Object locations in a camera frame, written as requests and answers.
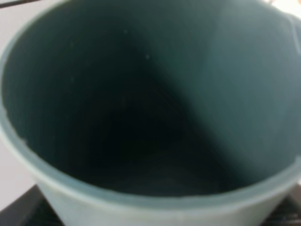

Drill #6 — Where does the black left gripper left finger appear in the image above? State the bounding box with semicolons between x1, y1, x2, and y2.
0;186;63;226

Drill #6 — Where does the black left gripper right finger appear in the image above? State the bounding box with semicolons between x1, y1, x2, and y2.
262;178;301;226

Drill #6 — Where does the teal plastic cup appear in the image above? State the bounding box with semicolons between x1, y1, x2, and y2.
0;0;301;226

